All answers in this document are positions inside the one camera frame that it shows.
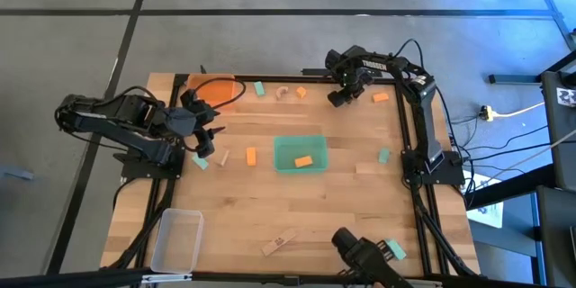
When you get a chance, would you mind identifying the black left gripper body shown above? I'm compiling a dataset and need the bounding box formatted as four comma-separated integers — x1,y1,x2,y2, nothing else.
162,88,218,159

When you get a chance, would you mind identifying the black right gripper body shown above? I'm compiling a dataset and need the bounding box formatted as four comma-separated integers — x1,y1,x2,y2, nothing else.
324,45,375,100

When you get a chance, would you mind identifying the long printed wooden block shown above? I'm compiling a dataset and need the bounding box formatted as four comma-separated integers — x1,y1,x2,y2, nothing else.
261,228,298,257

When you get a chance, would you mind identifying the orange plastic bin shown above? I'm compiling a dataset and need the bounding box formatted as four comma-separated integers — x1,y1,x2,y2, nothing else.
184,73,238,110

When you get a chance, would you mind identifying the teal plastic bin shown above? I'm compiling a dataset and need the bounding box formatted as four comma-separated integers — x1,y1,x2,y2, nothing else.
273,134,329,175

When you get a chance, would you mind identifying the clear plastic bin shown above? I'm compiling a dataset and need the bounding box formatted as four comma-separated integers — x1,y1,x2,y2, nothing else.
149,208,205,275

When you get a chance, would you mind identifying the black front crossbar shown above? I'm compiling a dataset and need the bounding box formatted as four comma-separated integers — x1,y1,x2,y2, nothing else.
0,267,576,288

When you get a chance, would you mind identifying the grey tape strip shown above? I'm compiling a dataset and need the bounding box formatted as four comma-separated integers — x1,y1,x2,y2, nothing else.
0,166,35,182

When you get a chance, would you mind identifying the printed white paper sheet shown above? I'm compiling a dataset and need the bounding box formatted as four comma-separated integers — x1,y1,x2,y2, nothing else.
467,175,504,230

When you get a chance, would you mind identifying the black desk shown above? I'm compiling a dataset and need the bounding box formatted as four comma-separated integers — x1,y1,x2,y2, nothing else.
539,49,576,193

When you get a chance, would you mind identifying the fiducial marker tag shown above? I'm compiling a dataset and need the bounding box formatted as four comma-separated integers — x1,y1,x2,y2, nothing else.
556,87,576,108

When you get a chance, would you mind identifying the black power cable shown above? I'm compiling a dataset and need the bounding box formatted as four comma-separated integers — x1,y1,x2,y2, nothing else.
449,123,553,163

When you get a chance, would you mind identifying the cream power cable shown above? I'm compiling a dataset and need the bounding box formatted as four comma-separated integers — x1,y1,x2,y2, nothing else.
492,101,546,118

